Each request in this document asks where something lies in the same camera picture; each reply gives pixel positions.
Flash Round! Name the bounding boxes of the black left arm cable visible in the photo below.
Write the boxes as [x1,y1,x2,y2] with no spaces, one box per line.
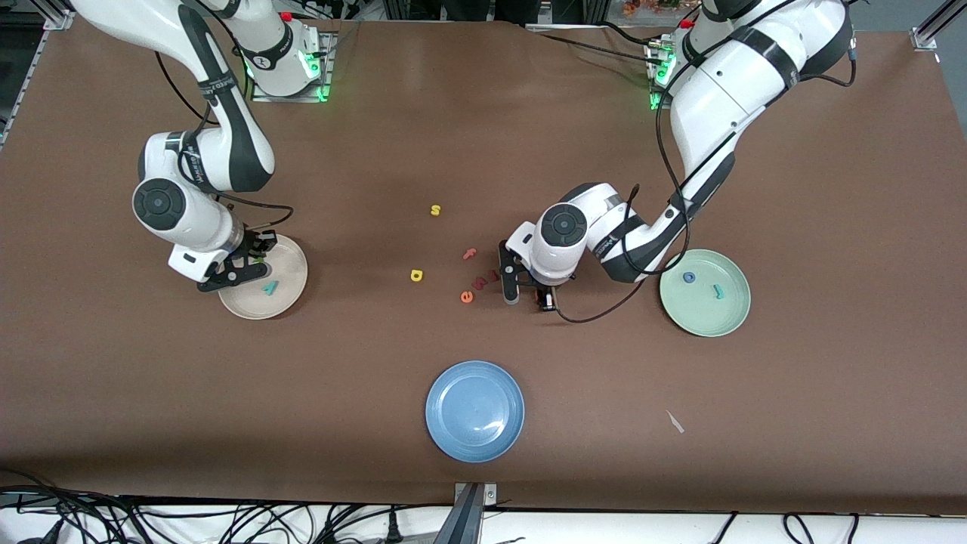
[555,0,858,324]

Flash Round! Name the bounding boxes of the black table cable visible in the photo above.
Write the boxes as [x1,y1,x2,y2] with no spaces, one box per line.
[538,33,660,67]
[601,21,654,48]

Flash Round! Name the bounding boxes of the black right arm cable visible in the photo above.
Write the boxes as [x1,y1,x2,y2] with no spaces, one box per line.
[155,45,294,231]

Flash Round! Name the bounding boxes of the blue plate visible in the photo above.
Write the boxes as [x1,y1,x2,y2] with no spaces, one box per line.
[425,360,526,463]

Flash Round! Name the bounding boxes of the light green plate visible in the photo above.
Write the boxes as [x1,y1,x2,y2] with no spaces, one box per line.
[659,249,752,338]

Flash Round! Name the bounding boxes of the beige brown plate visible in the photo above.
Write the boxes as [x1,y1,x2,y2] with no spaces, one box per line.
[217,234,309,320]

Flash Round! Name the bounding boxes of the aluminium frame profile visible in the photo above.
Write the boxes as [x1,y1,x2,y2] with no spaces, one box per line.
[910,0,967,51]
[30,0,76,31]

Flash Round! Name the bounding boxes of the black aluminium frame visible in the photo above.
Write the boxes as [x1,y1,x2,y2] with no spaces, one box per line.
[382,0,609,23]

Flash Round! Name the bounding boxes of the grey metal post bracket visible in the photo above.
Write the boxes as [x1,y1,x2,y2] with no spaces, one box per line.
[434,482,498,544]

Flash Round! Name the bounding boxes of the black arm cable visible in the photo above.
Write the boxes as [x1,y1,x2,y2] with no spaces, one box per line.
[155,45,294,231]
[555,0,858,324]

